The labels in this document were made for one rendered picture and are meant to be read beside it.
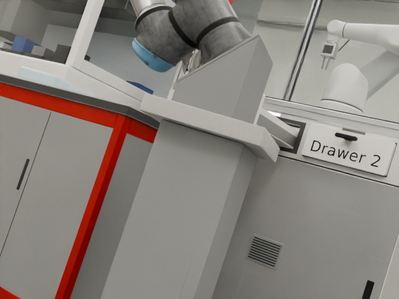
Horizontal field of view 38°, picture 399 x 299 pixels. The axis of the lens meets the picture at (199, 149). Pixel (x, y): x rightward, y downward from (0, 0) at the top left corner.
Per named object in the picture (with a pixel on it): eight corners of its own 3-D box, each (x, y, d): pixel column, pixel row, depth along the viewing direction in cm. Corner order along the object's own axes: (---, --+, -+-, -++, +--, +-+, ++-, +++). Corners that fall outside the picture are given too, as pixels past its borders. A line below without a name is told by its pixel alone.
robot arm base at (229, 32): (258, 39, 129) (238, 3, 132) (200, 73, 132) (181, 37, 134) (269, 59, 144) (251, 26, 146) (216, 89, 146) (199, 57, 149)
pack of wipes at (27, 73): (67, 95, 197) (71, 82, 198) (51, 87, 189) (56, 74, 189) (32, 85, 203) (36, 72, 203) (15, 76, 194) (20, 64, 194)
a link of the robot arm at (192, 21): (225, 11, 132) (199, -35, 136) (181, 45, 138) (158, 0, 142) (248, 22, 143) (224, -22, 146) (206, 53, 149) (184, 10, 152)
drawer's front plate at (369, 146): (385, 175, 179) (395, 142, 180) (300, 154, 195) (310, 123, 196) (386, 177, 180) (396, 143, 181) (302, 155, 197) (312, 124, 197)
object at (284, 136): (251, 123, 173) (257, 104, 173) (184, 107, 187) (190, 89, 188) (301, 153, 206) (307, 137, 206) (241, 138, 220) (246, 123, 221)
